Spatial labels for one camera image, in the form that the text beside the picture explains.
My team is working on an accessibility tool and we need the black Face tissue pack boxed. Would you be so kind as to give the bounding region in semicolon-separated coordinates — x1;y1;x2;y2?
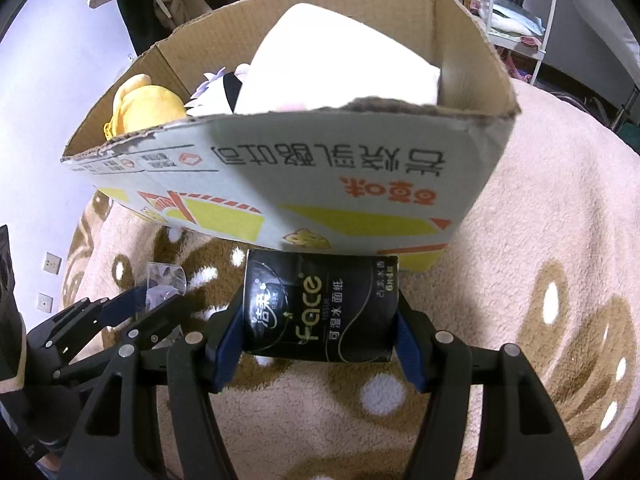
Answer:
242;250;399;363

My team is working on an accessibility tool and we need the green tissue pack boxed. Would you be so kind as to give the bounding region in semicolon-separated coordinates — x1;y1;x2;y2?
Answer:
234;3;440;115

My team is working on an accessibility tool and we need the beige patterned blanket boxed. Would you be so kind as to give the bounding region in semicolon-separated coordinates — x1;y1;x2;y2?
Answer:
60;79;640;480

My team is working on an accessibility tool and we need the yellow plush toy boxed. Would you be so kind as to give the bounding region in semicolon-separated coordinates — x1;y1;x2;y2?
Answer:
103;74;186;140

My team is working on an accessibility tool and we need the white purple plush doll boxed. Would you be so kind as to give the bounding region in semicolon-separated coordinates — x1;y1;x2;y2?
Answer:
184;63;250;117

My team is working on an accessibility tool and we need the white rolling cart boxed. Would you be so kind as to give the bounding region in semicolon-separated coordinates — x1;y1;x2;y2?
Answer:
471;0;558;84

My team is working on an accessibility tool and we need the lower wall socket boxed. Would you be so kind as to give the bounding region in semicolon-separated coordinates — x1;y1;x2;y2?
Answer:
36;292;53;314

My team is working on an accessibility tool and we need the wall socket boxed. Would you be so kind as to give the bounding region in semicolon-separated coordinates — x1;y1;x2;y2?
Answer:
36;292;53;314
43;252;62;275

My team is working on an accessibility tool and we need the upper wall socket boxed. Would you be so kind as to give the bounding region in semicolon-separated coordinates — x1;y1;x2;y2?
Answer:
43;252;62;275

